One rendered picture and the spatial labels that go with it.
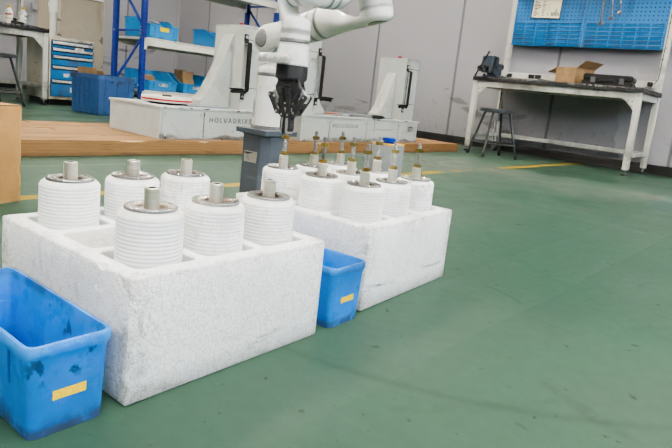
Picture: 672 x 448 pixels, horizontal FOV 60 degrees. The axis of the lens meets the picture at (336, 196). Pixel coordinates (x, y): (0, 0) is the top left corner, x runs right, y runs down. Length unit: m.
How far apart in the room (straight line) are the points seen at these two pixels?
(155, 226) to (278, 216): 0.24
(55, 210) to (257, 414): 0.47
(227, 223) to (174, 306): 0.15
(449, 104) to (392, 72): 2.02
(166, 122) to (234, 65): 0.70
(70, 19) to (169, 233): 6.95
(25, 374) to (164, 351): 0.18
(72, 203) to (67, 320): 0.22
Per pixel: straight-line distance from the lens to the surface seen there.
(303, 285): 1.04
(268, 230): 1.00
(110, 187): 1.12
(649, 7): 6.41
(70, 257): 0.93
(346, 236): 1.23
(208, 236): 0.92
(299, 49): 1.38
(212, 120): 3.64
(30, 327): 1.01
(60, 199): 1.04
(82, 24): 7.80
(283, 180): 1.38
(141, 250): 0.85
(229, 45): 3.91
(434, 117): 7.30
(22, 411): 0.82
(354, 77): 8.07
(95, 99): 5.89
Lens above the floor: 0.44
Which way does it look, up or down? 10 degrees down
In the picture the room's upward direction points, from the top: 6 degrees clockwise
